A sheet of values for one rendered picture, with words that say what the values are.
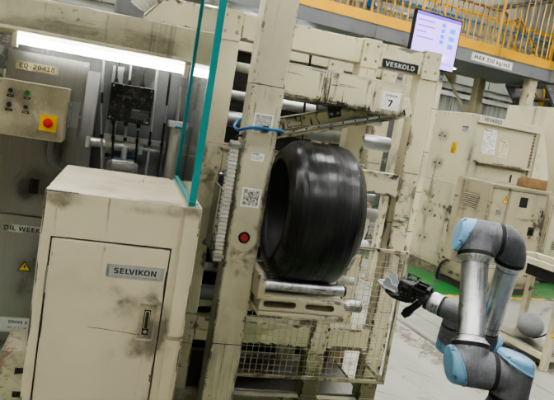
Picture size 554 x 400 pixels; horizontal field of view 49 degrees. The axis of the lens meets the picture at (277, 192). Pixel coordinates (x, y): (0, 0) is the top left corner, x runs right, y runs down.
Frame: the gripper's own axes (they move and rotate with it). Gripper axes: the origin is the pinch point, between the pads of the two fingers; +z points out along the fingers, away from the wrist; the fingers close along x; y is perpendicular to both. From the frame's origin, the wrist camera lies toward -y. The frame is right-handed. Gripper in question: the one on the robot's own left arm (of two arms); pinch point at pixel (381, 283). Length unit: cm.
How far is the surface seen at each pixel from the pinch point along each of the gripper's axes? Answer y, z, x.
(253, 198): 23, 52, 15
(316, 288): -9.3, 22.8, 8.3
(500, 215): -182, 78, -442
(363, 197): 28.4, 15.6, -6.3
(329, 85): 55, 57, -40
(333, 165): 37.9, 29.0, -4.4
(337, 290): -11.1, 17.1, 2.0
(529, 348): -180, -20, -241
